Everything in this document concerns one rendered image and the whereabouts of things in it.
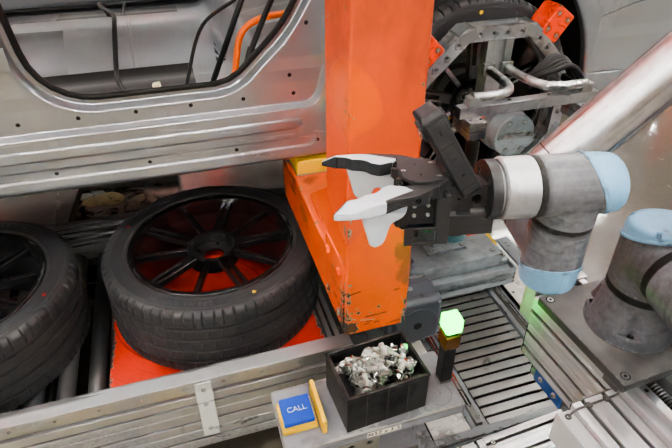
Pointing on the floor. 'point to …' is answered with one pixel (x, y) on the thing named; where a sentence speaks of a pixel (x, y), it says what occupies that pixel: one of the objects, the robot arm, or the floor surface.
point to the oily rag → (140, 202)
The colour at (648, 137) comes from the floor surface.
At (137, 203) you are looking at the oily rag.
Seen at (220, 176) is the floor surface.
